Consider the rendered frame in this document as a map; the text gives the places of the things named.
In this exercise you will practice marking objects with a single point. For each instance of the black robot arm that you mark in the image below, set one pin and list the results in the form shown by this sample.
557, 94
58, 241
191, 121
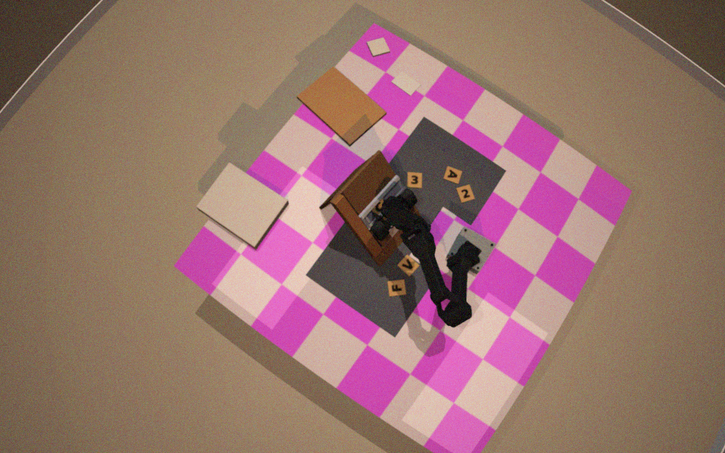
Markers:
423, 248

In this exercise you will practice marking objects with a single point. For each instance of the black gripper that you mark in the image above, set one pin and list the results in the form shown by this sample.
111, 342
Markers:
381, 227

